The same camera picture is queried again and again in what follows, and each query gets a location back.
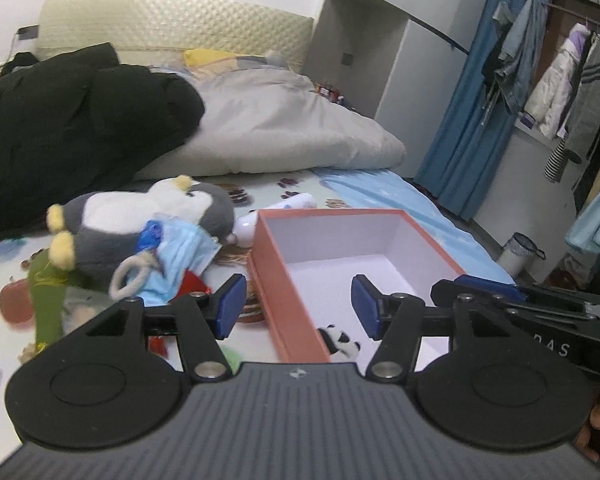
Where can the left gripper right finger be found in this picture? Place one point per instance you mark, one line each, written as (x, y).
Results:
(398, 322)

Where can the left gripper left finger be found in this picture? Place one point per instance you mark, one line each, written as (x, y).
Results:
(197, 321)

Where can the person's right hand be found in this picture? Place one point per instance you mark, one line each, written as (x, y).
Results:
(584, 436)

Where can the red snack packet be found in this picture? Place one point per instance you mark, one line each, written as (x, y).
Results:
(192, 287)

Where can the small panda plush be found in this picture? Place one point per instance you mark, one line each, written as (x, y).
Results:
(340, 347)

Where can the blue surgical face mask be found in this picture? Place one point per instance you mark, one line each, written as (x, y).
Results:
(183, 247)

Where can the white spray bottle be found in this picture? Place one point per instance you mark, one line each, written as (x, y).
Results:
(245, 227)

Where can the orange cardboard box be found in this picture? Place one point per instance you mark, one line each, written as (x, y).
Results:
(302, 269)

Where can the light blue bed sheet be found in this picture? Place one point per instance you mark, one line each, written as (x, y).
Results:
(385, 189)

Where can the grey white penguin plush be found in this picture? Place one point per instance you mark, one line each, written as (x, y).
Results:
(95, 232)

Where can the fruit print play mat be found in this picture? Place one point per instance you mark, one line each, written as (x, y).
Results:
(17, 325)

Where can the blue curtain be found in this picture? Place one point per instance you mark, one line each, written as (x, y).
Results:
(460, 164)

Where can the grey duvet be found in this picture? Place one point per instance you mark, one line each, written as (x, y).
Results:
(266, 119)

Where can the white puffer jacket hanging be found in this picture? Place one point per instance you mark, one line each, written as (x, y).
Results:
(551, 94)

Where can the black jacket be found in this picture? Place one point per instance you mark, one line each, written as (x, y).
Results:
(84, 122)

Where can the grey striped sweater hanging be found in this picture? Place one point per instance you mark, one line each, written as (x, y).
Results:
(582, 122)

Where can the yellow pillow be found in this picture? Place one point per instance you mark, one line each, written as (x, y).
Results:
(200, 57)

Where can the white wardrobe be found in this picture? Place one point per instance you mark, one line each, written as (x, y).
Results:
(359, 45)

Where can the cream padded headboard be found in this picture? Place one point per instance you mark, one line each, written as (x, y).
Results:
(158, 32)

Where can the denim clothes hanging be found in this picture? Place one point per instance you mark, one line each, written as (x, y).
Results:
(511, 64)

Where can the white jar with handle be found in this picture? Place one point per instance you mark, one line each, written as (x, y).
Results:
(519, 251)

